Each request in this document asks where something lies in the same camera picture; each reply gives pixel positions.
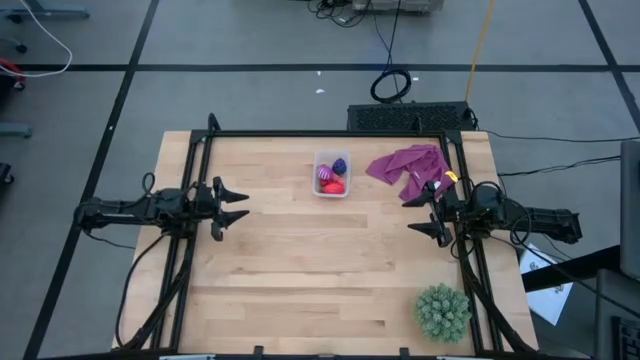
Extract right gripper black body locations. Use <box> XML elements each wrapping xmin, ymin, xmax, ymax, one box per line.
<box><xmin>423</xmin><ymin>178</ymin><xmax>477</xmax><ymax>250</ymax></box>

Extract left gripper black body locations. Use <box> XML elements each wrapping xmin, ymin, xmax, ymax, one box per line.
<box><xmin>191</xmin><ymin>175</ymin><xmax>226</xmax><ymax>243</ymax></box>

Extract large red fruit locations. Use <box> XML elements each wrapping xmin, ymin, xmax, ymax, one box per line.
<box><xmin>319</xmin><ymin>178</ymin><xmax>347</xmax><ymax>196</ymax></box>

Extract clear plastic tupperware container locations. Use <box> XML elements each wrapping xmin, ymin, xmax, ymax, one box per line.
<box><xmin>311</xmin><ymin>148</ymin><xmax>353</xmax><ymax>200</ymax></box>

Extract purple cloth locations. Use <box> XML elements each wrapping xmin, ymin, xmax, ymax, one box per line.
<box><xmin>366</xmin><ymin>143</ymin><xmax>456</xmax><ymax>202</ymax></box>

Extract green succulent plant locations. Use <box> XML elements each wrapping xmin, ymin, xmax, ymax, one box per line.
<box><xmin>414</xmin><ymin>282</ymin><xmax>473</xmax><ymax>345</ymax></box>

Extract black mesh computer case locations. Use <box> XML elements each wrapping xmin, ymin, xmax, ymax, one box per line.
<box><xmin>346</xmin><ymin>100</ymin><xmax>476</xmax><ymax>134</ymax></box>

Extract white printed paper sheet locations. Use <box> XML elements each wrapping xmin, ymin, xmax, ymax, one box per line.
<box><xmin>518</xmin><ymin>247</ymin><xmax>575</xmax><ymax>327</ymax></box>

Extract black desk bar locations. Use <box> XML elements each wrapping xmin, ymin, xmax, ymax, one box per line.
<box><xmin>521</xmin><ymin>243</ymin><xmax>622</xmax><ymax>295</ymax></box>

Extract grey cabinet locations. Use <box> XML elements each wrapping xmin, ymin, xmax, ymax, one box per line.
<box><xmin>618</xmin><ymin>138</ymin><xmax>640</xmax><ymax>282</ymax></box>

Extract dark grey desk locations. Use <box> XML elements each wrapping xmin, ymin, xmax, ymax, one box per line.
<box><xmin>593</xmin><ymin>268</ymin><xmax>640</xmax><ymax>360</ymax></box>

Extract grey equipment box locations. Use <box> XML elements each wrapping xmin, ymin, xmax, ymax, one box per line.
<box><xmin>351</xmin><ymin>0</ymin><xmax>445</xmax><ymax>14</ymax></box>

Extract black keyboard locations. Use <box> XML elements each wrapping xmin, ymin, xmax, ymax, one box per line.
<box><xmin>610</xmin><ymin>314</ymin><xmax>640</xmax><ymax>360</ymax></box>

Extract red object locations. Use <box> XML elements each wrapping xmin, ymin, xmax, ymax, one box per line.
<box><xmin>0</xmin><ymin>56</ymin><xmax>27</xmax><ymax>92</ymax></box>

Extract grey desk foot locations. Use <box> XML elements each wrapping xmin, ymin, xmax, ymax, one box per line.
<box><xmin>5</xmin><ymin>0</ymin><xmax>92</xmax><ymax>24</ymax></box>

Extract black metal table frame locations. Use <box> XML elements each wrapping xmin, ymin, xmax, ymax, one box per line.
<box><xmin>113</xmin><ymin>112</ymin><xmax>540</xmax><ymax>359</ymax></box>

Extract black floor cable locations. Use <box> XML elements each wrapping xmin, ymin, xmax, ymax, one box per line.
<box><xmin>479</xmin><ymin>127</ymin><xmax>640</xmax><ymax>145</ymax></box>
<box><xmin>497</xmin><ymin>154</ymin><xmax>622</xmax><ymax>178</ymax></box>

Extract coiled black cable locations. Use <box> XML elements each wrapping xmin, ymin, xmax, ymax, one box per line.
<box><xmin>369</xmin><ymin>67</ymin><xmax>414</xmax><ymax>106</ymax></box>

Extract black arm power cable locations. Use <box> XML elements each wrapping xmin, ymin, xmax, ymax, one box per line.
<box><xmin>113</xmin><ymin>230</ymin><xmax>171</xmax><ymax>350</ymax></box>

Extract yellow hanging cable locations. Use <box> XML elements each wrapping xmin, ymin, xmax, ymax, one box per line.
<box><xmin>464</xmin><ymin>0</ymin><xmax>498</xmax><ymax>105</ymax></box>

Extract thin black hanging cable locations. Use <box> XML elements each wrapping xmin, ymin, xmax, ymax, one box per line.
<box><xmin>372</xmin><ymin>0</ymin><xmax>403</xmax><ymax>71</ymax></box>

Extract white cable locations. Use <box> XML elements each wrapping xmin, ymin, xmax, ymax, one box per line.
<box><xmin>0</xmin><ymin>0</ymin><xmax>74</xmax><ymax>79</ymax></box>

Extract tangled black cables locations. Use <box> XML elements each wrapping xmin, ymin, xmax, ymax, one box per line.
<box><xmin>305</xmin><ymin>0</ymin><xmax>374</xmax><ymax>30</ymax></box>

